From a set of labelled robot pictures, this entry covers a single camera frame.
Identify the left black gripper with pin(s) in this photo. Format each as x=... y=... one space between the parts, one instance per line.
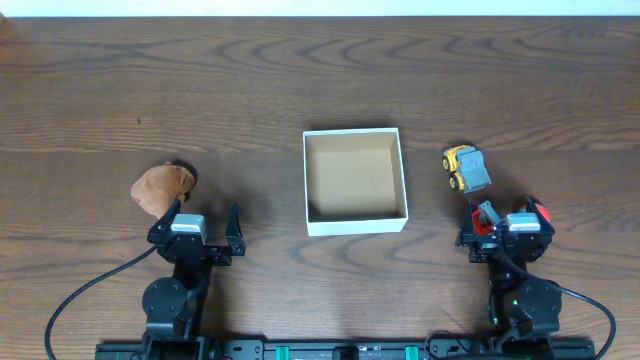
x=198 y=251

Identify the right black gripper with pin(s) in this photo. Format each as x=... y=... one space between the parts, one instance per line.
x=503 y=252

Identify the red toy fire truck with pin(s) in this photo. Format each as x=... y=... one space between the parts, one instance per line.
x=484 y=219

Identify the red round toy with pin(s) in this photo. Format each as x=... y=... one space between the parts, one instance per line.
x=538 y=205

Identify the yellow grey toy dump truck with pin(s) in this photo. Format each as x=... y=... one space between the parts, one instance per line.
x=466 y=167

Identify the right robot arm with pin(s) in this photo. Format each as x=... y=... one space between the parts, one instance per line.
x=524 y=309

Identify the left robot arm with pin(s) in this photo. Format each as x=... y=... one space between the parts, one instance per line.
x=174 y=305

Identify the brown plush toy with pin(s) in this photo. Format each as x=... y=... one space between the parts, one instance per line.
x=158 y=188

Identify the white cardboard box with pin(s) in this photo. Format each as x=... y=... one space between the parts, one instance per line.
x=354 y=182

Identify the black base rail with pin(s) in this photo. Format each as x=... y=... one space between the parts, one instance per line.
x=439 y=347

